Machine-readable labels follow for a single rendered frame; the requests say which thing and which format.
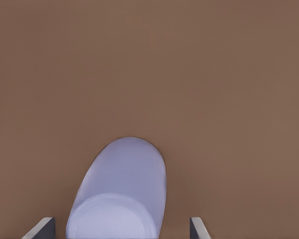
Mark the pale lavender rounded cup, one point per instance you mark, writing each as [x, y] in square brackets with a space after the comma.
[124, 189]

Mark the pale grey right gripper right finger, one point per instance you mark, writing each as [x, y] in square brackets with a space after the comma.
[198, 229]

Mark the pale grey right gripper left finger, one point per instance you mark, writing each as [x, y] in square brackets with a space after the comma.
[43, 229]

